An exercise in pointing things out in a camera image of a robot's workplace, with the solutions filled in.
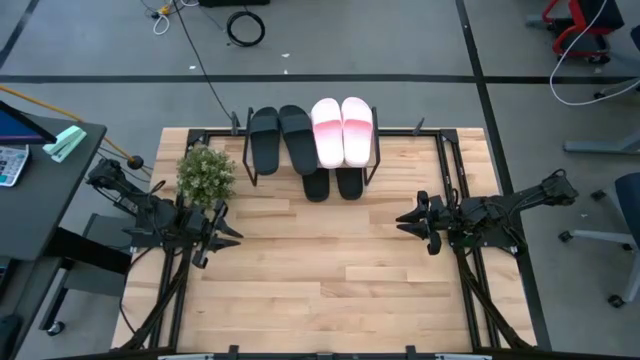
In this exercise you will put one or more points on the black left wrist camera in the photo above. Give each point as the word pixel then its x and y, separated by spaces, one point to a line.
pixel 200 259

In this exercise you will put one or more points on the black metal rig frame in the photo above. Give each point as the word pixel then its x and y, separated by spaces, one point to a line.
pixel 448 135

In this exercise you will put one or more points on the black side desk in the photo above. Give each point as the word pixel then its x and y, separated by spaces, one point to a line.
pixel 45 200

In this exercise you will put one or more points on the dark computer monitor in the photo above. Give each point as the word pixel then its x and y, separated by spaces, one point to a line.
pixel 20 130

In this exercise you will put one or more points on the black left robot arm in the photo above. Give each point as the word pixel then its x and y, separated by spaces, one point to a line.
pixel 150 215

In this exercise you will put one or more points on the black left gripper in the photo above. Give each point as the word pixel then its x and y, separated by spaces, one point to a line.
pixel 204 227

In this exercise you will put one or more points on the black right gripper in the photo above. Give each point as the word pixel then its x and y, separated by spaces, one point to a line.
pixel 447 217

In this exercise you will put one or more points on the pink slide sandal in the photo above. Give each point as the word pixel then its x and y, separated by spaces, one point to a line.
pixel 357 137
pixel 327 140

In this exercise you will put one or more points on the green potted plant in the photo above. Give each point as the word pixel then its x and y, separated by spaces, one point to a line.
pixel 206 175

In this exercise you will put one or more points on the wooden shelf with black frame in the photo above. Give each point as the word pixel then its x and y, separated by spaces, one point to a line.
pixel 285 162

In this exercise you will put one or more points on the mint green stapler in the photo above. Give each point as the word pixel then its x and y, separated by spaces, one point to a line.
pixel 65 142

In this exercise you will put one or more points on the black slide sandal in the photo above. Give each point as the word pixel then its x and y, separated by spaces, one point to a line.
pixel 349 184
pixel 316 186
pixel 299 142
pixel 265 145

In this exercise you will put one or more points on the red and black cart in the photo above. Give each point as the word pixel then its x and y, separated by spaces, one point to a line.
pixel 602 12

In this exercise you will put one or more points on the grey calculator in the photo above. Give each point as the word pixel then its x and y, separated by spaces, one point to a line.
pixel 12 165

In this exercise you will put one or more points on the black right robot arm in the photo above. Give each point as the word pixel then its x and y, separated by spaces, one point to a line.
pixel 525 197

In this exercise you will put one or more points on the black floor box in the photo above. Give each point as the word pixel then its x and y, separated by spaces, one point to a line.
pixel 232 2

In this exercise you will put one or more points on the grey office chair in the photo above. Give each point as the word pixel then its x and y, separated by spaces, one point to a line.
pixel 630 200

